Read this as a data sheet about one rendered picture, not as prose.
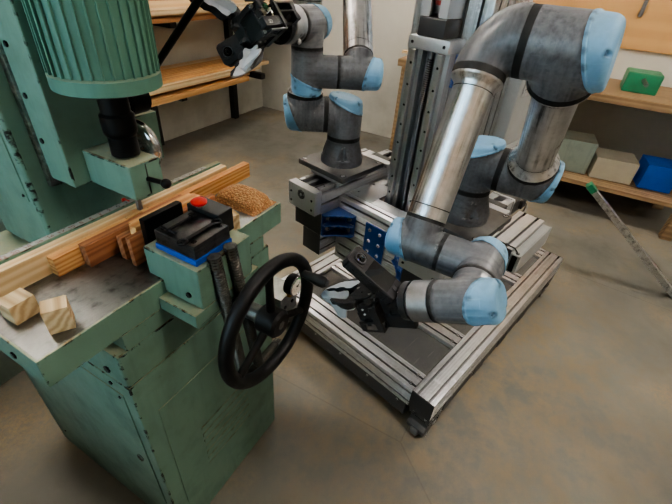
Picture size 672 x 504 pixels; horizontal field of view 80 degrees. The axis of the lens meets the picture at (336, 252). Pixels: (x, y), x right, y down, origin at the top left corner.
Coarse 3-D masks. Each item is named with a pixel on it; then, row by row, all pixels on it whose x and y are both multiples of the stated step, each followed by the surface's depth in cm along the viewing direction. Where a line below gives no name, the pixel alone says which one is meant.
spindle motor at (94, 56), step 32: (32, 0) 56; (64, 0) 56; (96, 0) 56; (128, 0) 59; (32, 32) 60; (64, 32) 58; (96, 32) 59; (128, 32) 61; (64, 64) 61; (96, 64) 61; (128, 64) 63; (96, 96) 63; (128, 96) 65
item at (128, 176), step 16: (96, 160) 77; (112, 160) 75; (128, 160) 76; (144, 160) 76; (96, 176) 80; (112, 176) 77; (128, 176) 74; (144, 176) 77; (160, 176) 80; (128, 192) 77; (144, 192) 78
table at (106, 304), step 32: (256, 224) 95; (32, 288) 70; (64, 288) 71; (96, 288) 71; (128, 288) 72; (160, 288) 75; (0, 320) 64; (32, 320) 64; (96, 320) 65; (128, 320) 70; (192, 320) 72; (32, 352) 59; (64, 352) 61; (96, 352) 67
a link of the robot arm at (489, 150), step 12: (480, 144) 103; (492, 144) 103; (504, 144) 103; (480, 156) 103; (492, 156) 103; (504, 156) 103; (468, 168) 106; (480, 168) 105; (492, 168) 103; (468, 180) 108; (480, 180) 107; (492, 180) 105; (480, 192) 109
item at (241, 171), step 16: (224, 176) 103; (240, 176) 108; (192, 192) 95; (208, 192) 99; (112, 224) 81; (80, 240) 76; (48, 256) 71; (64, 256) 72; (80, 256) 75; (64, 272) 74
